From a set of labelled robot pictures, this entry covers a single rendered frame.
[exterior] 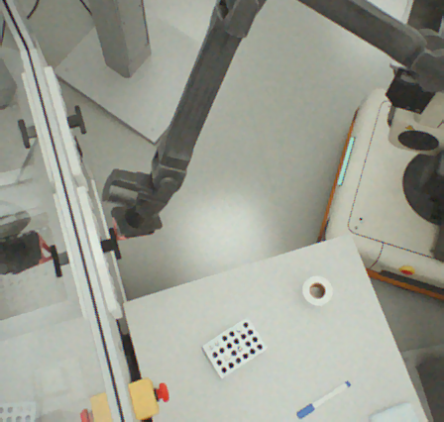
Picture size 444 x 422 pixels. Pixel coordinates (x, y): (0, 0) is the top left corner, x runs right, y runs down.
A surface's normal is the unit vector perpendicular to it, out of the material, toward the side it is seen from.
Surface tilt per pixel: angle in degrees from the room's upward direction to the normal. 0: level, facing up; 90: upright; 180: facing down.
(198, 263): 0
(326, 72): 0
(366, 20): 56
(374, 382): 0
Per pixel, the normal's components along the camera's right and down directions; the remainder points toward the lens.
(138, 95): 0.07, -0.30
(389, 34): 0.18, 0.59
